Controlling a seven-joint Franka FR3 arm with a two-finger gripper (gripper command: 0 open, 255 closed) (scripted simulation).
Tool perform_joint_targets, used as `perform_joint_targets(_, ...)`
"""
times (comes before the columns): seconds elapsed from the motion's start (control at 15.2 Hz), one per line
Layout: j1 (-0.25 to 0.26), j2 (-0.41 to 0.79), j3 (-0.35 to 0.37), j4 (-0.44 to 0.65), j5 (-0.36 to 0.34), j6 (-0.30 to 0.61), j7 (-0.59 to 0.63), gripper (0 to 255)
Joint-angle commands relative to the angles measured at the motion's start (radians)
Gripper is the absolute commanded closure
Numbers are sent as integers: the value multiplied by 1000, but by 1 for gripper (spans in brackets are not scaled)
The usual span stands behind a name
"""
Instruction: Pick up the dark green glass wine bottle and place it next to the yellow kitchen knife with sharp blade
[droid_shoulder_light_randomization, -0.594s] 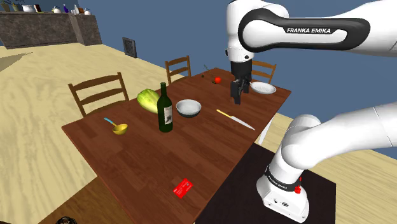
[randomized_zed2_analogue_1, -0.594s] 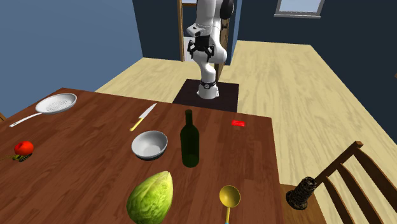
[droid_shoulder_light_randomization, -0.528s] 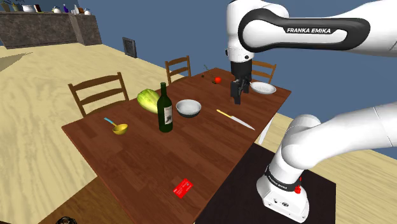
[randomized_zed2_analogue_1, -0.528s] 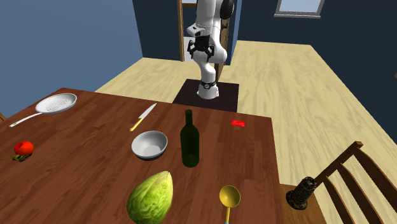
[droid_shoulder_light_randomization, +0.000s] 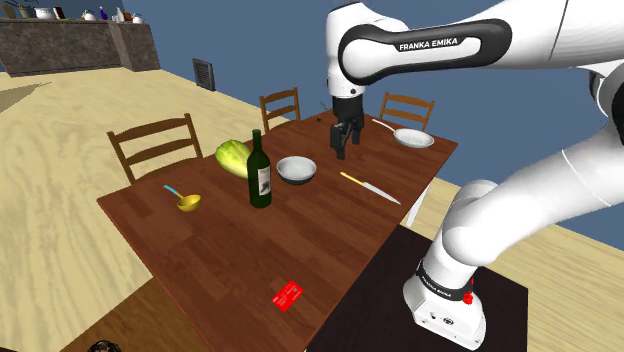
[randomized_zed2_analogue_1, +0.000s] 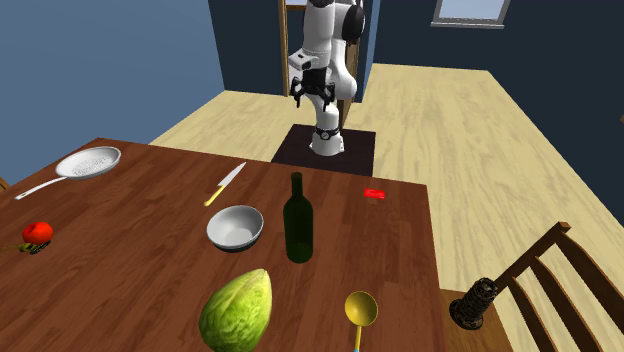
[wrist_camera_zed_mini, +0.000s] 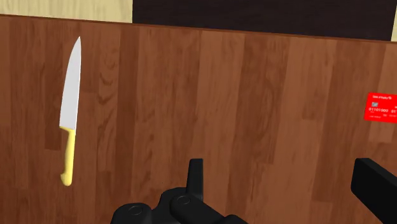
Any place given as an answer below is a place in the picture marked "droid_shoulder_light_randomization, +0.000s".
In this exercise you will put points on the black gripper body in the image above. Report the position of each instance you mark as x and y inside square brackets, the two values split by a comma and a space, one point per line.
[347, 108]

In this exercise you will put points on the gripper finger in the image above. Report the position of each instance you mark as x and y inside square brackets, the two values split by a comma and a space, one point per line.
[356, 134]
[337, 141]

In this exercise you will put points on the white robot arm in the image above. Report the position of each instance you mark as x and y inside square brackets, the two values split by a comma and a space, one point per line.
[526, 195]

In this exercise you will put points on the small dark green sprig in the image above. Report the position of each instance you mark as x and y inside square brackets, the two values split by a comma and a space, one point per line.
[322, 108]

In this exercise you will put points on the grey bowl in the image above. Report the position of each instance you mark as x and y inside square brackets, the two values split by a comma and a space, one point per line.
[296, 169]

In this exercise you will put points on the brown wooden chair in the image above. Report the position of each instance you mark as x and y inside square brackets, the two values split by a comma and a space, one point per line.
[156, 146]
[279, 108]
[405, 111]

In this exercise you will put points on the grey frying pan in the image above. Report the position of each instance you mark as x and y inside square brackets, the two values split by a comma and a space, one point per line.
[413, 138]

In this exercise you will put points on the dark green wine bottle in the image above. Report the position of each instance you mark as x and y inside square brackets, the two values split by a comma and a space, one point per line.
[259, 175]

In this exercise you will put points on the green lettuce head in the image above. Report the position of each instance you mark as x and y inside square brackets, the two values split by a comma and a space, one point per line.
[233, 156]

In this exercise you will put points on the brown wooden dining table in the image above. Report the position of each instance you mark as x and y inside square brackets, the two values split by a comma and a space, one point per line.
[273, 234]

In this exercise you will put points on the red card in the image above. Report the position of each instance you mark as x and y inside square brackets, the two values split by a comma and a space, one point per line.
[287, 295]

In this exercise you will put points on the dark robot stand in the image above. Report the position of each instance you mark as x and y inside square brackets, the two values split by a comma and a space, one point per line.
[380, 312]

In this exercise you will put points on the dark stone counter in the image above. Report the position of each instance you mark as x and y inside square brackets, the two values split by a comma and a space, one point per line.
[73, 46]

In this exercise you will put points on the dark wall vent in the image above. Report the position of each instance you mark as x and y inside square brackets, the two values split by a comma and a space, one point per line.
[203, 74]

